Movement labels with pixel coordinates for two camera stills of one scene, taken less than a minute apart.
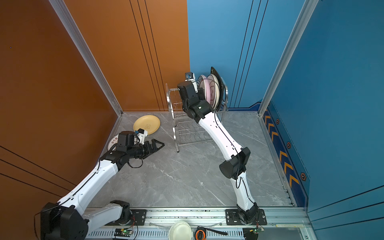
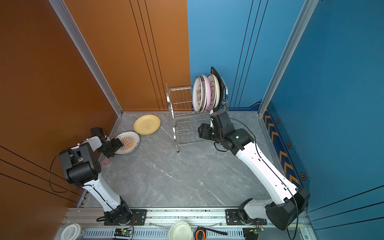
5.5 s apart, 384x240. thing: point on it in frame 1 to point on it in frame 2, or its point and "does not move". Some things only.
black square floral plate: x=220 y=83 does not move
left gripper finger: x=148 y=149 to x=116 y=145
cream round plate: x=217 y=89 does not move
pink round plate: x=207 y=88 does not move
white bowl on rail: x=180 y=230 does not move
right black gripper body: x=201 y=94 to x=218 y=136
